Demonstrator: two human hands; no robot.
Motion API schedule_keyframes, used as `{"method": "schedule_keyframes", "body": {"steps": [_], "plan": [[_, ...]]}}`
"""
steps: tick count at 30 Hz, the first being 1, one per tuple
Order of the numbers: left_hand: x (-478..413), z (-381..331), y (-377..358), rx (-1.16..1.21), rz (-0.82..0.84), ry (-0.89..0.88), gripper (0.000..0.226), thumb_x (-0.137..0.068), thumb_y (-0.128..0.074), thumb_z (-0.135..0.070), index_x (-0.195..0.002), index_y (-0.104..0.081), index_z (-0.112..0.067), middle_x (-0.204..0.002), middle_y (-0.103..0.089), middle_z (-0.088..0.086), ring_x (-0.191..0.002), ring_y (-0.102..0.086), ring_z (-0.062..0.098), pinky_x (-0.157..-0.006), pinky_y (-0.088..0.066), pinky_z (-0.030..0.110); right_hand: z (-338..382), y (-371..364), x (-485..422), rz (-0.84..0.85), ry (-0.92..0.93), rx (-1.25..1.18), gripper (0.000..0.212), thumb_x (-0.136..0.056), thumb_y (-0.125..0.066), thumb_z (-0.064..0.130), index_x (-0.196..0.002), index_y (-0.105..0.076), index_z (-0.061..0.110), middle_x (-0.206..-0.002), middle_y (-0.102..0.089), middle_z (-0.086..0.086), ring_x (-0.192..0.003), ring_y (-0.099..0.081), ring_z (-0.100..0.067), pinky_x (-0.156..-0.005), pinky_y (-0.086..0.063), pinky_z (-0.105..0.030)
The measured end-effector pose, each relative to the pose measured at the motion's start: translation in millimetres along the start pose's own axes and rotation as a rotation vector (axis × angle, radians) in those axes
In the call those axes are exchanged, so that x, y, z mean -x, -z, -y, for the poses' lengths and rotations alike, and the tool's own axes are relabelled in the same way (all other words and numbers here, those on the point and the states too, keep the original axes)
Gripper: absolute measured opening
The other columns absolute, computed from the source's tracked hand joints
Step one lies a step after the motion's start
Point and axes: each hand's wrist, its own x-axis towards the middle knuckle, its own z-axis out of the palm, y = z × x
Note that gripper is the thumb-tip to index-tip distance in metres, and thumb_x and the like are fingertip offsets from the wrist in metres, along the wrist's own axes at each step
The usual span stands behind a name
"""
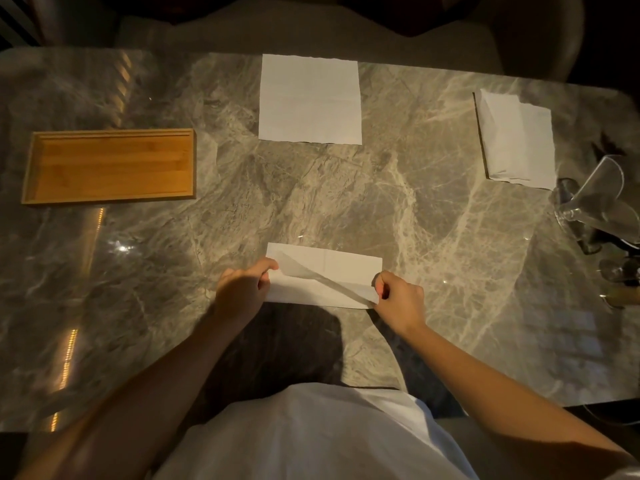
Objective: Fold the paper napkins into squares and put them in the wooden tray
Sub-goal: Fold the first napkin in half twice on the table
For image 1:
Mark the beige upholstered chair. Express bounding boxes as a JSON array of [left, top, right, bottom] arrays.
[[117, 0, 586, 83]]

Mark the person's right forearm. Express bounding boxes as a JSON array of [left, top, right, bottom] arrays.
[[400, 322, 640, 468]]

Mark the flat white paper napkin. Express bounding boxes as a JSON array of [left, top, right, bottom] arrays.
[[258, 54, 363, 145]]

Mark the white paper napkin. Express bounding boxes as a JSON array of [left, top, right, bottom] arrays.
[[258, 54, 363, 145], [264, 242, 384, 310]]

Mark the person's right hand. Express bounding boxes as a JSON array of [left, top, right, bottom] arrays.
[[372, 270, 427, 337]]

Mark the person's white shirt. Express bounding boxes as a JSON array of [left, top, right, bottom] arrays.
[[152, 384, 640, 480]]

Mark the wooden tray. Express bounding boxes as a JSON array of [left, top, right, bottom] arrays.
[[20, 128, 196, 205]]

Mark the person's left forearm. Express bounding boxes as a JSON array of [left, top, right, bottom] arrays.
[[15, 310, 261, 480]]

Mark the clear glass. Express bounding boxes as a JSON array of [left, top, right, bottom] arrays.
[[598, 257, 640, 309]]

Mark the person's left hand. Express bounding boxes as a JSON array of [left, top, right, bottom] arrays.
[[215, 257, 280, 325]]

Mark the stack of white paper napkins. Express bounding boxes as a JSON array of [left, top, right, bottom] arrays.
[[473, 88, 557, 191]]

